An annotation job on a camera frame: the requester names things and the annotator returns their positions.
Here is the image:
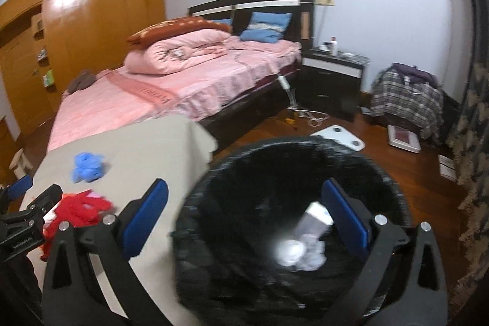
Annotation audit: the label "patterned curtain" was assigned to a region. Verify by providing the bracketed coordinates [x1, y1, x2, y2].
[445, 55, 489, 277]

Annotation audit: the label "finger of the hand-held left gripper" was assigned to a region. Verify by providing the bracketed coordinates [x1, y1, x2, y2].
[17, 184, 64, 225]
[7, 174, 34, 199]

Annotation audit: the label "white bathroom scale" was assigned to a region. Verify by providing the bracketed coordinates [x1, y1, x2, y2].
[310, 125, 366, 152]

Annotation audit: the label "folded brown blanket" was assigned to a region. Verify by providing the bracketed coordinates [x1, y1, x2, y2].
[127, 16, 233, 46]

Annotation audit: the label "plaid cloth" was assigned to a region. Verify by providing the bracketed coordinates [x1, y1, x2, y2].
[370, 66, 444, 141]

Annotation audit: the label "dark headboard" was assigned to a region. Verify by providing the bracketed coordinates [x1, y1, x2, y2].
[188, 0, 316, 51]

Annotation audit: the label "dark nightstand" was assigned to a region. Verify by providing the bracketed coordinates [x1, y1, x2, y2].
[296, 47, 370, 122]

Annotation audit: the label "white cardboard box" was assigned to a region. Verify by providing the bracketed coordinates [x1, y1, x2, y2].
[298, 202, 333, 235]

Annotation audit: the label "bed with pink sheet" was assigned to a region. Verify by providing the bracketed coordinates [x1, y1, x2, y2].
[46, 39, 302, 155]

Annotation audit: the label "white scale with red top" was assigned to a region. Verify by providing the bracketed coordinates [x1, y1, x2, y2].
[387, 125, 421, 153]

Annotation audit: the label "folded pink quilt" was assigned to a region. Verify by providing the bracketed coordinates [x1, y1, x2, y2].
[125, 29, 239, 75]

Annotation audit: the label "beige cloth-covered table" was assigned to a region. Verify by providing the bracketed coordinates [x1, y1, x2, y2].
[19, 116, 218, 326]

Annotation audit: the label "white stool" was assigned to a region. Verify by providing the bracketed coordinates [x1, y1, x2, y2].
[8, 149, 31, 178]

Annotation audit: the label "black-lined trash bin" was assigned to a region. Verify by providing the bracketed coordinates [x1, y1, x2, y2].
[170, 137, 413, 326]

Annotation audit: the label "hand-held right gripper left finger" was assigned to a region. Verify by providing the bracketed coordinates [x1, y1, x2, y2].
[42, 178, 171, 326]

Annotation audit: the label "purple cloth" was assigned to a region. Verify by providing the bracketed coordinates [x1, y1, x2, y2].
[392, 62, 440, 86]

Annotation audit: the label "grey plush slippers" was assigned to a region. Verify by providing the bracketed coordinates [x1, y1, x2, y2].
[67, 69, 96, 92]

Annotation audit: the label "blue plastic bag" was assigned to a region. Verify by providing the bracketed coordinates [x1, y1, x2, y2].
[72, 152, 108, 183]

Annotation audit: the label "white cable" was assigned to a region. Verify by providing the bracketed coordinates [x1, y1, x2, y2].
[298, 108, 330, 128]

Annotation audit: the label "white crumpled tissue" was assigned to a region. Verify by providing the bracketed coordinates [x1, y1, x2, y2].
[275, 232, 327, 271]

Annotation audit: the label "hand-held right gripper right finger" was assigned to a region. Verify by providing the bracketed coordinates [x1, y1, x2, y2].
[321, 179, 448, 326]

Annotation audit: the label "wooden wardrobe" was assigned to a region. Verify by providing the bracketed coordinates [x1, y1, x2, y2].
[0, 0, 166, 155]

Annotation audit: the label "white paper box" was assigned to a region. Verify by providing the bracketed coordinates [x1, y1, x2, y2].
[437, 154, 459, 182]

